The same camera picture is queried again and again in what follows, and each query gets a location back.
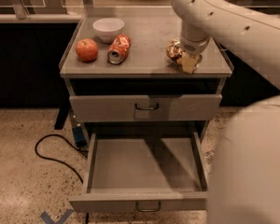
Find white bowl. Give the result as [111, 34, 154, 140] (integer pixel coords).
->
[92, 18, 125, 44]

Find red apple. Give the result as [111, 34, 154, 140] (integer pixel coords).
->
[76, 38, 98, 63]

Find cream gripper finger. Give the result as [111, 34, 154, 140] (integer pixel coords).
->
[182, 60, 197, 74]

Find red orange soda can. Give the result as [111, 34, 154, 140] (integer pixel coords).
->
[107, 35, 131, 64]

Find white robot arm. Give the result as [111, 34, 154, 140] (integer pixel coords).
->
[172, 0, 280, 224]

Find black floor cable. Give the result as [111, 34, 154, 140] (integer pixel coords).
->
[35, 133, 90, 185]

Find blue power adapter box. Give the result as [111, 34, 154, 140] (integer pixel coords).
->
[72, 126, 87, 147]

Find grey metal drawer cabinet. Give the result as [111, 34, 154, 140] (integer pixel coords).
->
[61, 7, 231, 136]

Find open middle drawer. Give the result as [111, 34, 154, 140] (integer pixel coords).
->
[70, 134, 207, 213]

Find closed top drawer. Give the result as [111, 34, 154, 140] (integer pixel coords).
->
[70, 94, 222, 122]

